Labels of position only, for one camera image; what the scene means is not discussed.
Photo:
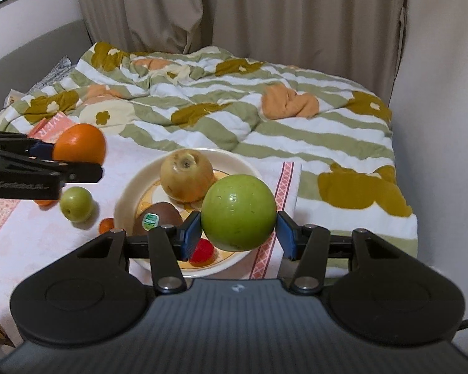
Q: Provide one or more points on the large orange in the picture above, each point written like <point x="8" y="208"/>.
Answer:
<point x="80" y="142"/>
<point x="45" y="202"/>

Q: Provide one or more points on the grey patterned pillow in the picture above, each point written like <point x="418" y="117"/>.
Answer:
<point x="52" y="72"/>

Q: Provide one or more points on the pink floral tablecloth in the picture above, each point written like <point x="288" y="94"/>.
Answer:
<point x="43" y="249"/>

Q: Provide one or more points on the green apple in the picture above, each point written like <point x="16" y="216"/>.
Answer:
<point x="77" y="203"/>
<point x="238" y="212"/>

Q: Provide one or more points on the brown kiwi with sticker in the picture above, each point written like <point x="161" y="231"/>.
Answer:
<point x="158" y="218"/>

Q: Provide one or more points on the small tangerine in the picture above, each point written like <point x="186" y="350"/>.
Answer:
<point x="106" y="226"/>

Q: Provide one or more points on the cream bowl with bear print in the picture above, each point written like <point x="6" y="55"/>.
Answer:
<point x="140" y="187"/>

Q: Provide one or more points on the beige curtain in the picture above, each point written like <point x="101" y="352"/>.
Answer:
<point x="238" y="11"/>

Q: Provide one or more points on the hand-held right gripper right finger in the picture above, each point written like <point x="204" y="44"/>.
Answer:
<point x="285" y="235"/>

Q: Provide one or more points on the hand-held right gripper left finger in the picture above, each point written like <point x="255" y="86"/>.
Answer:
<point x="191" y="233"/>

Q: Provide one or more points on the red cherry tomato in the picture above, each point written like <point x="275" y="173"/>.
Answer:
<point x="202" y="251"/>

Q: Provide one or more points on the yellow pear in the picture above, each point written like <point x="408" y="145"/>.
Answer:
<point x="185" y="175"/>

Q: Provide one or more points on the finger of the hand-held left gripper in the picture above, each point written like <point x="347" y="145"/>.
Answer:
<point x="43" y="149"/>
<point x="82" y="172"/>

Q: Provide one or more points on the grey headboard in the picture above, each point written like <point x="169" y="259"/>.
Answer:
<point x="27" y="58"/>

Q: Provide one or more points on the striped floral blanket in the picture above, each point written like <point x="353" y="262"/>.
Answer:
<point x="238" y="117"/>

